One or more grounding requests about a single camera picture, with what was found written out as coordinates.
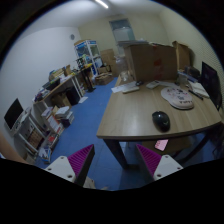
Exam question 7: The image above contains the pink patterned mouse pad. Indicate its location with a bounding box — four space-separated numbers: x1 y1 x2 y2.
161 87 194 110

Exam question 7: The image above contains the wooden side desk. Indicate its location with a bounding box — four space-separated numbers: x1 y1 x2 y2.
33 75 84 111

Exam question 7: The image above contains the wooden table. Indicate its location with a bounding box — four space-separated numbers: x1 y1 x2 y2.
97 85 221 169

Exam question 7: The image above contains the round wall clock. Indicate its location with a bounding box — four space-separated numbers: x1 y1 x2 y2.
70 34 75 40

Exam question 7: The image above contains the tall cardboard box right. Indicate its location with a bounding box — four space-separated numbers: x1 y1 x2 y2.
172 41 190 70

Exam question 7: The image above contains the cardboard box on floor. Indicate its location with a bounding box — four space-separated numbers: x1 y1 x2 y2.
95 73 113 85

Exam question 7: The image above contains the black computer mouse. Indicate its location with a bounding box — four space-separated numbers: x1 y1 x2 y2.
152 111 170 132

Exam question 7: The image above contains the white notebook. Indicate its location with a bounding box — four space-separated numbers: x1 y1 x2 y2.
190 83 209 98

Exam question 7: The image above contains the stack of books on floor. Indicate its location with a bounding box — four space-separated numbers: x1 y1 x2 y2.
55 106 74 128

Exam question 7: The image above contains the white remote control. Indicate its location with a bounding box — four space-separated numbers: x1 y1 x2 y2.
146 80 160 89

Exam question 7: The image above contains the pink sticky note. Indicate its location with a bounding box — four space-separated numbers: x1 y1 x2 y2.
155 140 168 151

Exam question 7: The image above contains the ceiling light tube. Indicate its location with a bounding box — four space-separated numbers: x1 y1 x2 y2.
95 0 109 9

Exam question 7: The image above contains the black monitor on table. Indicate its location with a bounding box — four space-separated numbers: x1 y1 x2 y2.
200 62 222 110

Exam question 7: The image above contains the white monitor on shelf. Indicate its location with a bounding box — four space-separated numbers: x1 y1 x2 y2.
4 98 23 130

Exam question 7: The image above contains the glass display cabinet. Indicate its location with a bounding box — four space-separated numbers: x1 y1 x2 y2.
74 40 103 76

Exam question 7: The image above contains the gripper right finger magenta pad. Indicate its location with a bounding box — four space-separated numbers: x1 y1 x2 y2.
136 144 183 180

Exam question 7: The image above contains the white metal shelf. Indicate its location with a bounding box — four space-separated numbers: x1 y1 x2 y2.
14 107 59 158

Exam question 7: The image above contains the large cardboard box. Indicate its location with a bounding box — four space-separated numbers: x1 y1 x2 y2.
124 44 177 82

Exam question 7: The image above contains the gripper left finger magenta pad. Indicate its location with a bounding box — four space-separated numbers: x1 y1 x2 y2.
45 144 95 186

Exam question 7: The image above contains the black pen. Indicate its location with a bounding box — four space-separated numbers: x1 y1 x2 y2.
188 89 204 100

